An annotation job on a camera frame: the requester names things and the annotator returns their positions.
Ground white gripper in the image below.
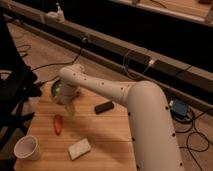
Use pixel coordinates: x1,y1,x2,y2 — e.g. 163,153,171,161
55,83,79,117

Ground red pepper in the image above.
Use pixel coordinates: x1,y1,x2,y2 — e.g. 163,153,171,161
53,115,63,135

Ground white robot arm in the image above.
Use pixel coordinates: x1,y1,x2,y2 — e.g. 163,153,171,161
58,64,184,171

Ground white sponge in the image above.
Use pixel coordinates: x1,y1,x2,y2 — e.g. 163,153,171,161
68,138,91,160

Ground black rectangular block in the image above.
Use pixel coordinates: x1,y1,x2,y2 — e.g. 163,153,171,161
94,101,114,114

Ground black chair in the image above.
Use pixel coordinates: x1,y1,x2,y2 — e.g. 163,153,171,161
0,13,43,171

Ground white paper cup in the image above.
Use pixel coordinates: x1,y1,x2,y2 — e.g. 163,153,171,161
14,135,41,161

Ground blue box on floor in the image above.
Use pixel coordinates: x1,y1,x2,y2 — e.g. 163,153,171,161
169,99,189,117

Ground black floor cable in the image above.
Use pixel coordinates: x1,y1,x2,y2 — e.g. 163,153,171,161
31,36,89,84

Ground white object on rail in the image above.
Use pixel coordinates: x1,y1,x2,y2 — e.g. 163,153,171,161
46,4,65,22

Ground white cable with plug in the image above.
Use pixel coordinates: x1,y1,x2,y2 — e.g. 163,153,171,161
121,49,156,80

